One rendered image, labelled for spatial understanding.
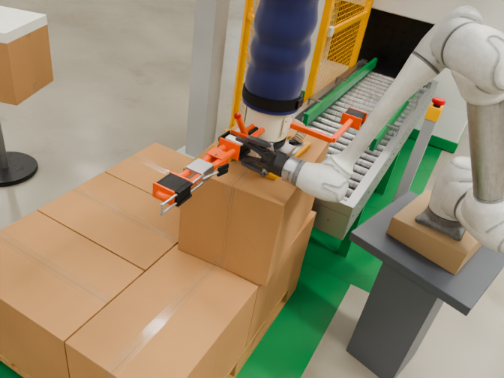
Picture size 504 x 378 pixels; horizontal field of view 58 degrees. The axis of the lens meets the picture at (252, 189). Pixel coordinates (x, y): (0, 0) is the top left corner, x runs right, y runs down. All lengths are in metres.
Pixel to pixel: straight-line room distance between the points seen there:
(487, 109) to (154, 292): 1.25
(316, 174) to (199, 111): 1.99
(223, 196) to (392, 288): 0.84
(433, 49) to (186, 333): 1.18
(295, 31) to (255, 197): 0.57
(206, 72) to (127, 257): 1.68
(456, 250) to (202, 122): 2.11
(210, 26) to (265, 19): 1.54
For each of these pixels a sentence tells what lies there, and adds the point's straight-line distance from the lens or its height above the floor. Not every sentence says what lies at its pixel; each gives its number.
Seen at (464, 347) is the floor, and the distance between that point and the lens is 2.75.
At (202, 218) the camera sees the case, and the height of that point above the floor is 0.75.
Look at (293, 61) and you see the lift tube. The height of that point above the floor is 1.36.
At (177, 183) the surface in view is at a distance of 1.33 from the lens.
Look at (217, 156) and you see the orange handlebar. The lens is 1.50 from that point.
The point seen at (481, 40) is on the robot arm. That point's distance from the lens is 1.31.
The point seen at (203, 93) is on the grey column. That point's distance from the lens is 3.28.
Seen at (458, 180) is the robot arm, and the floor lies 1.08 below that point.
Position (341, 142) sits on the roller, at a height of 0.53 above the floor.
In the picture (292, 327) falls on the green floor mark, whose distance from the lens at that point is 2.44.
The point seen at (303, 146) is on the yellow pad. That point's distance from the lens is 1.91.
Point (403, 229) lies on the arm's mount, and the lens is 1.88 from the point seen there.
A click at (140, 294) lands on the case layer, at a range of 1.77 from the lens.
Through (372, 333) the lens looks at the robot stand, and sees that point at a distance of 2.26.
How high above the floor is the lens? 1.86
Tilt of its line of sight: 34 degrees down
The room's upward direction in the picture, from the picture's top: 10 degrees clockwise
